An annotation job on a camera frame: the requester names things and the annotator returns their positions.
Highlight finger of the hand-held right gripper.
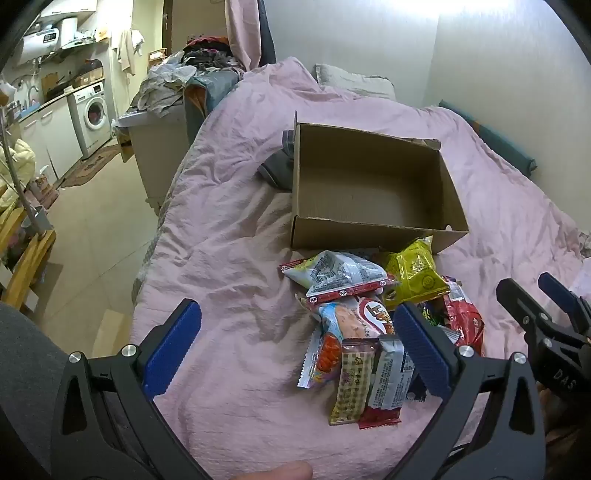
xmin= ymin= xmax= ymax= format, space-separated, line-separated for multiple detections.
xmin=496 ymin=278 xmax=552 ymax=334
xmin=538 ymin=272 xmax=591 ymax=330

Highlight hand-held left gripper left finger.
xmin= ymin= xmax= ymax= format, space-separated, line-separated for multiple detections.
xmin=51 ymin=298 xmax=211 ymax=480

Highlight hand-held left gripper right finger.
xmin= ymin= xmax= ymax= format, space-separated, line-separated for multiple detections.
xmin=383 ymin=302 xmax=548 ymax=480

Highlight grey silver snack packet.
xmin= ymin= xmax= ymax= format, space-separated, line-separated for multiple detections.
xmin=359 ymin=335 xmax=419 ymax=429

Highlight red snack packet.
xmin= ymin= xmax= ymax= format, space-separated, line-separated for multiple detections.
xmin=441 ymin=276 xmax=485 ymax=357

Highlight orange white snack packet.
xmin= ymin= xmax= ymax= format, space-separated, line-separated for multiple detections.
xmin=359 ymin=296 xmax=399 ymax=337

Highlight beige checkered snack packet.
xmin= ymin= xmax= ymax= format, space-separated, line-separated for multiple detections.
xmin=328 ymin=338 xmax=374 ymax=426

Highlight yellow green snack packet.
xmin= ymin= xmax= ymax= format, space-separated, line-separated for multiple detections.
xmin=382 ymin=236 xmax=451 ymax=311

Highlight light blue colourful snack packet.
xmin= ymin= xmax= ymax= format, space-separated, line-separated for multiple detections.
xmin=297 ymin=295 xmax=375 ymax=389

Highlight white grey snack packet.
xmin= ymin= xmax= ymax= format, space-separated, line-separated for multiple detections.
xmin=278 ymin=250 xmax=400 ymax=305

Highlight cardboard box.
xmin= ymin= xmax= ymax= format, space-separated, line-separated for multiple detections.
xmin=283 ymin=111 xmax=470 ymax=254

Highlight person's right hand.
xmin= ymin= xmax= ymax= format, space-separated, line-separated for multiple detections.
xmin=537 ymin=385 xmax=566 ymax=435

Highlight person's left hand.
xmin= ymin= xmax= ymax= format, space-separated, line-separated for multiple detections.
xmin=231 ymin=462 xmax=314 ymax=480

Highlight pink blanket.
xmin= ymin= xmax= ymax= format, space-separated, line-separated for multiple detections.
xmin=129 ymin=58 xmax=591 ymax=480

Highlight person's grey trousers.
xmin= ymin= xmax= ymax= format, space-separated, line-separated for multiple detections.
xmin=0 ymin=302 xmax=70 ymax=480

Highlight teal bolster cushion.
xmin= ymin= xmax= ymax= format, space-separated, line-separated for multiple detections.
xmin=438 ymin=99 xmax=537 ymax=177

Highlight wooden chair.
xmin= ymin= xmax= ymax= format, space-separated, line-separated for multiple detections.
xmin=0 ymin=203 xmax=57 ymax=311

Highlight grey metal stand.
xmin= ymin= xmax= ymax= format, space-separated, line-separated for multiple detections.
xmin=0 ymin=111 xmax=52 ymax=237

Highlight white storage bin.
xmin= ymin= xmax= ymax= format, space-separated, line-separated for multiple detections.
xmin=113 ymin=108 xmax=191 ymax=214

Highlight patterned floor rug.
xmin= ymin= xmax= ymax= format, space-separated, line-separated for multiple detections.
xmin=60 ymin=145 xmax=123 ymax=188

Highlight dark grey cloth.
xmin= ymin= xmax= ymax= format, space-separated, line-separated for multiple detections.
xmin=257 ymin=130 xmax=296 ymax=191

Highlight pale yellow jacket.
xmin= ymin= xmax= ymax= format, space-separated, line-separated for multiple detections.
xmin=0 ymin=138 xmax=38 ymax=210

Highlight white kitchen cabinet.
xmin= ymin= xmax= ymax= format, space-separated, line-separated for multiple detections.
xmin=18 ymin=99 xmax=84 ymax=182

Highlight white washing machine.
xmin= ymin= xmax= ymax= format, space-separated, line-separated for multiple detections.
xmin=68 ymin=82 xmax=112 ymax=157

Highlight pile of clothes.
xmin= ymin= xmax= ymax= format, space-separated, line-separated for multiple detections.
xmin=129 ymin=37 xmax=245 ymax=116

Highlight grey pillow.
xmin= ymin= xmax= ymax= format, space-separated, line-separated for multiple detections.
xmin=314 ymin=64 xmax=397 ymax=100

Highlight white hanging towel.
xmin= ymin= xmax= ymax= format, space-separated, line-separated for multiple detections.
xmin=115 ymin=29 xmax=145 ymax=75

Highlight pink curtain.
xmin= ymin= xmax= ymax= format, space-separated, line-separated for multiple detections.
xmin=225 ymin=0 xmax=266 ymax=70

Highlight white water heater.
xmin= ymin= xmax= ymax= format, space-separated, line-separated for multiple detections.
xmin=19 ymin=28 xmax=63 ymax=65

